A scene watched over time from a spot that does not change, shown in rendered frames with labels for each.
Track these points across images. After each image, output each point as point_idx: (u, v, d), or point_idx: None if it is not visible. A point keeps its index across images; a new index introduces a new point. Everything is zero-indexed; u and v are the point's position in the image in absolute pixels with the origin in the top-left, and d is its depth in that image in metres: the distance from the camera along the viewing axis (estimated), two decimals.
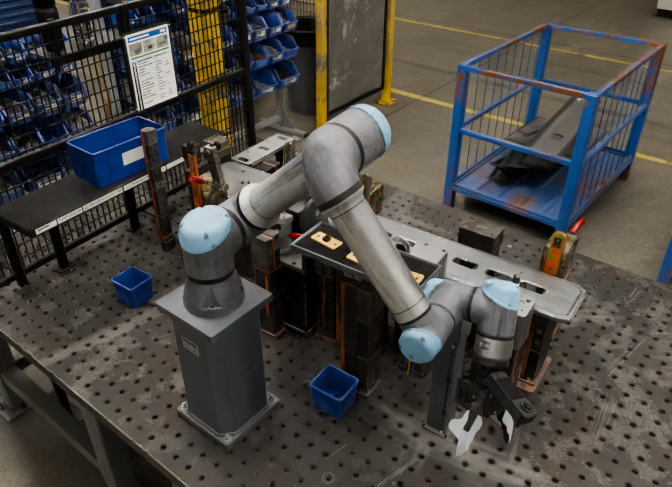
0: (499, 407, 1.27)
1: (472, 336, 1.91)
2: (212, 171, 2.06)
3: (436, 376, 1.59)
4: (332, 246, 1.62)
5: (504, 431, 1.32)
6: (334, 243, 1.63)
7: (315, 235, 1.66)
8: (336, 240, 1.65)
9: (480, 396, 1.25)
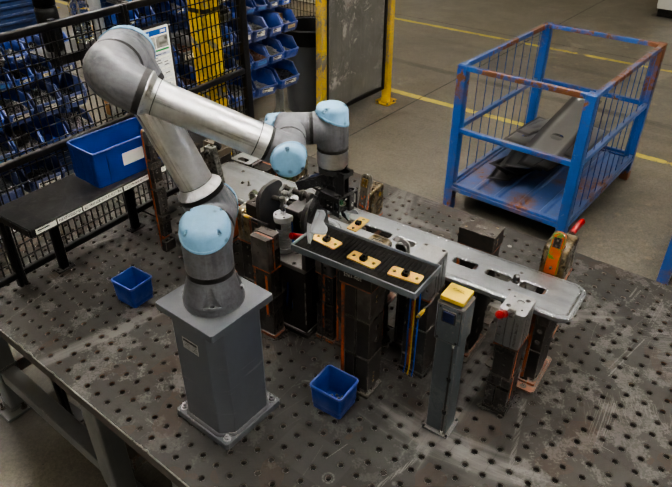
0: None
1: (472, 336, 1.91)
2: (212, 171, 2.06)
3: (436, 376, 1.59)
4: (332, 246, 1.62)
5: (313, 229, 1.58)
6: (334, 243, 1.63)
7: (315, 235, 1.66)
8: (336, 240, 1.65)
9: None
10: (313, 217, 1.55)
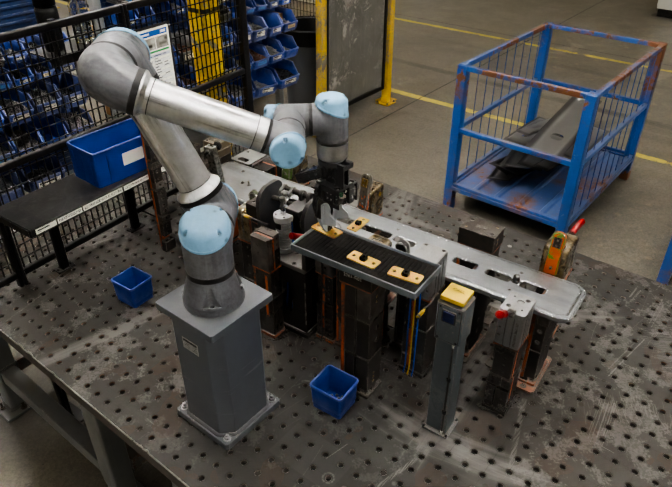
0: None
1: (472, 336, 1.91)
2: (212, 171, 2.06)
3: (436, 376, 1.59)
4: (332, 235, 1.60)
5: (325, 219, 1.60)
6: (335, 232, 1.62)
7: (315, 225, 1.65)
8: (336, 229, 1.63)
9: None
10: (320, 212, 1.56)
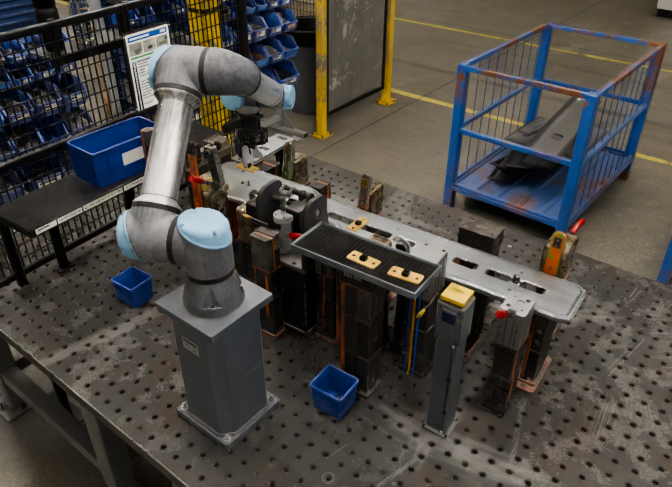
0: None
1: (472, 336, 1.91)
2: (212, 171, 2.06)
3: (436, 376, 1.59)
4: (251, 170, 2.18)
5: (245, 158, 2.17)
6: (253, 168, 2.19)
7: (238, 164, 2.21)
8: (254, 166, 2.20)
9: None
10: (241, 153, 2.13)
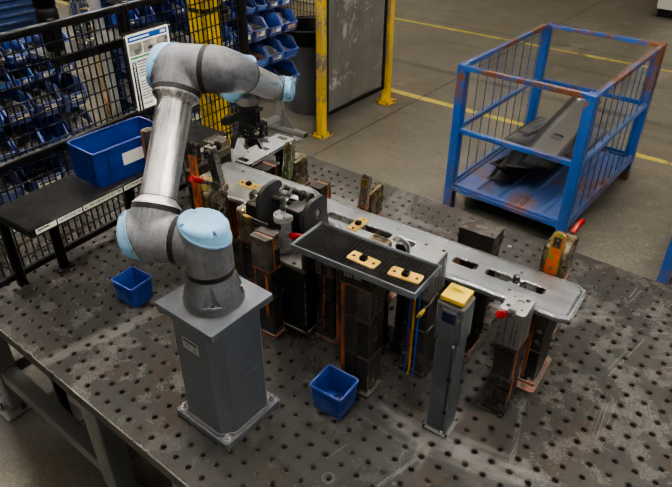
0: None
1: (472, 336, 1.91)
2: (212, 171, 2.06)
3: (436, 376, 1.59)
4: (253, 188, 2.21)
5: (235, 154, 2.12)
6: (254, 185, 2.23)
7: (240, 182, 2.25)
8: (255, 184, 2.24)
9: None
10: (235, 143, 2.09)
